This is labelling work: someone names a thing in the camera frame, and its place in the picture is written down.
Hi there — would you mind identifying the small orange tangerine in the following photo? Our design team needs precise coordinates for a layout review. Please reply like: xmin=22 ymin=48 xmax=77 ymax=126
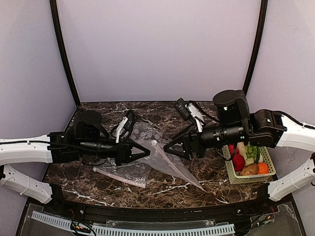
xmin=257 ymin=162 xmax=269 ymax=175

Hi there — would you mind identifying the small electronics board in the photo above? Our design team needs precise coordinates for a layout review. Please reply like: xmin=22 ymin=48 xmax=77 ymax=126
xmin=70 ymin=221 xmax=92 ymax=236

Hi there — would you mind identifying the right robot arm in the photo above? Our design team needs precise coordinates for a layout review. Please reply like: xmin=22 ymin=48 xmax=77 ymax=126
xmin=163 ymin=90 xmax=315 ymax=160

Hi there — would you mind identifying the red apple near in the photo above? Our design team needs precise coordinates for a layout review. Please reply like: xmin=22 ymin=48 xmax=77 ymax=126
xmin=232 ymin=154 xmax=246 ymax=172

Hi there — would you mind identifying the red apple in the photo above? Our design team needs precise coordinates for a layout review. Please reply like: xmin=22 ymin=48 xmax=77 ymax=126
xmin=228 ymin=145 xmax=239 ymax=155
xmin=232 ymin=154 xmax=246 ymax=172

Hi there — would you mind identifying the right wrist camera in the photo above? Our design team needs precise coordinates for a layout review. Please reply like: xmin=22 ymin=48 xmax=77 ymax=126
xmin=174 ymin=98 xmax=205 ymax=132

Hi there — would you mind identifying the black front rail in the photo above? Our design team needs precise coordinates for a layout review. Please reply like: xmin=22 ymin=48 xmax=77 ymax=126
xmin=44 ymin=183 xmax=277 ymax=222

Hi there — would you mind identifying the pale green perforated basket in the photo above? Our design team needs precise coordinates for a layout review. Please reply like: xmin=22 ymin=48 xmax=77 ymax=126
xmin=225 ymin=147 xmax=276 ymax=184

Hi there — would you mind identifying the dotted zip bag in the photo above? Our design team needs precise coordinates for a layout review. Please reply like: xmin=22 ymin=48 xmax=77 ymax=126
xmin=131 ymin=122 xmax=204 ymax=190

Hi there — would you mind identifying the white slotted cable duct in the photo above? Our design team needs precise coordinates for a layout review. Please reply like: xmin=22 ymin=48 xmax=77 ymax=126
xmin=31 ymin=210 xmax=235 ymax=236

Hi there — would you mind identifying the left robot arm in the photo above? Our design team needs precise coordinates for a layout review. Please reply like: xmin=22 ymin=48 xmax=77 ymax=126
xmin=0 ymin=110 xmax=151 ymax=204

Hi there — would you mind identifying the left black frame post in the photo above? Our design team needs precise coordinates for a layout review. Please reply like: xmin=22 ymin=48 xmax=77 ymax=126
xmin=49 ymin=0 xmax=81 ymax=107

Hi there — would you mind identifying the lower clear zip bag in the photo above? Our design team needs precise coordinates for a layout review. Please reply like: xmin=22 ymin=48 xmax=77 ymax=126
xmin=93 ymin=158 xmax=152 ymax=188

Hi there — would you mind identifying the black frame post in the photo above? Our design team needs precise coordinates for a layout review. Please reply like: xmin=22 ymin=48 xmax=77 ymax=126
xmin=49 ymin=0 xmax=81 ymax=107
xmin=242 ymin=0 xmax=268 ymax=95

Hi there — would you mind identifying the brown potato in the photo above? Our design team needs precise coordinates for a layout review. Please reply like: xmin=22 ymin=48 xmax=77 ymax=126
xmin=240 ymin=163 xmax=258 ymax=176

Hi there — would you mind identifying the green grape bunch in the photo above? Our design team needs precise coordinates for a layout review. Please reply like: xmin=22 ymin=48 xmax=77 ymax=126
xmin=246 ymin=144 xmax=258 ymax=159

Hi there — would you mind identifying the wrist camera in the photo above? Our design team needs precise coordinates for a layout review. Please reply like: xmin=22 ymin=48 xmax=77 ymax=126
xmin=174 ymin=98 xmax=205 ymax=132
xmin=110 ymin=110 xmax=137 ymax=144

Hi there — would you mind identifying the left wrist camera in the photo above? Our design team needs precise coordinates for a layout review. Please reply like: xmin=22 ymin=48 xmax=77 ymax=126
xmin=110 ymin=110 xmax=137 ymax=144

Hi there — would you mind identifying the white radish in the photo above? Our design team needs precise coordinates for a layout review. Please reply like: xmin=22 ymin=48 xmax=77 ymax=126
xmin=237 ymin=142 xmax=254 ymax=166

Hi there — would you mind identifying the green cucumber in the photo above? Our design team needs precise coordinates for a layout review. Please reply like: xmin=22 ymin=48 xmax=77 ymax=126
xmin=254 ymin=147 xmax=263 ymax=164

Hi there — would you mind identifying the red apple far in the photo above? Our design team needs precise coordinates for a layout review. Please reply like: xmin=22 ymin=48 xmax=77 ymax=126
xmin=228 ymin=145 xmax=239 ymax=155

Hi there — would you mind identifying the right black frame post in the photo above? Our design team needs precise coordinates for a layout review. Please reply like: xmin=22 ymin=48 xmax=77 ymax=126
xmin=242 ymin=0 xmax=268 ymax=95

